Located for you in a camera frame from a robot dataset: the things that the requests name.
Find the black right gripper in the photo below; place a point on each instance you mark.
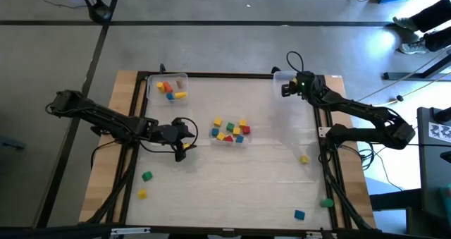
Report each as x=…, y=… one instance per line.
x=304, y=85

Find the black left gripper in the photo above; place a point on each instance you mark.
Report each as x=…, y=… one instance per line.
x=169, y=133

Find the blue wooden cube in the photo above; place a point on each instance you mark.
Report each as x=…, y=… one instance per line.
x=239, y=139
x=299, y=214
x=215, y=132

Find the blue wooden cylinder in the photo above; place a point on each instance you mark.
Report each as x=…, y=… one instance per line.
x=170, y=96

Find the orange wooden cylinder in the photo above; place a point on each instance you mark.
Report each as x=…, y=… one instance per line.
x=168, y=87

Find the beige wooden cylinder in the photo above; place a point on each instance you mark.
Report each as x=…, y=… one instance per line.
x=180, y=83

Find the small yellow wooden cube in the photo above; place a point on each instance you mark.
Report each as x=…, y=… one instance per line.
x=142, y=194
x=304, y=159

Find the small green wooden cylinder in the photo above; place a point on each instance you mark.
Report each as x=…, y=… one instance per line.
x=326, y=202

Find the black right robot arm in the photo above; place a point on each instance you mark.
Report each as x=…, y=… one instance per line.
x=352, y=106

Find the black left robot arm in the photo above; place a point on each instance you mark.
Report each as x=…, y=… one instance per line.
x=105, y=119

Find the clear plastic bin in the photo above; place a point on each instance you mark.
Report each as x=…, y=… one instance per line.
x=277, y=77
x=225, y=144
x=176, y=103

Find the small green wooden cube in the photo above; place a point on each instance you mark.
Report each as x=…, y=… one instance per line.
x=147, y=176

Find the silver metal mounting plate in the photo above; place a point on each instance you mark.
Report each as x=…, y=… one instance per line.
x=322, y=131

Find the light wooden table board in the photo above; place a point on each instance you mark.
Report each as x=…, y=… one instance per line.
x=100, y=182

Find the small black knob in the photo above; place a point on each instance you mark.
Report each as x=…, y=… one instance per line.
x=399, y=98

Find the black stand foot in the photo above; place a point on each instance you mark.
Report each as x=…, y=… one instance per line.
x=415, y=76

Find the person's shoe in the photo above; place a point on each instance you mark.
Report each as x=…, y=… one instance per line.
x=405, y=22
x=412, y=48

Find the person's leg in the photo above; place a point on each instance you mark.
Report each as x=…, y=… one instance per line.
x=438, y=41
x=433, y=17

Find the white printed sticker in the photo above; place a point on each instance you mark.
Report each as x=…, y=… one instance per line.
x=439, y=131

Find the black cart base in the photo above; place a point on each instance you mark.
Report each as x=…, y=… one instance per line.
x=394, y=198

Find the black cart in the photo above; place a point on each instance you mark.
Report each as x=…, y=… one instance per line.
x=433, y=168

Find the black crossbar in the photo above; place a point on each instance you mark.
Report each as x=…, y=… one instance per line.
x=53, y=232

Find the black stand base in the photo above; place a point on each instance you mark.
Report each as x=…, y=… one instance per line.
x=97, y=10

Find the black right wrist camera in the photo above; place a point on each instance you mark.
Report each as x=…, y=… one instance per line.
x=286, y=90

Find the black frame clamp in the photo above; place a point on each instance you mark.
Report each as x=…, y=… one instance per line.
x=276, y=70
x=162, y=68

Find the black table frame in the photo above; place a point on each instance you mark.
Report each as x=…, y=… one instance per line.
x=229, y=75

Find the small silver bracket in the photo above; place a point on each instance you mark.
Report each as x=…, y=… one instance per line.
x=228, y=230

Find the long silver bracket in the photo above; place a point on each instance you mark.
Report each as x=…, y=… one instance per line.
x=326, y=235
x=130, y=231

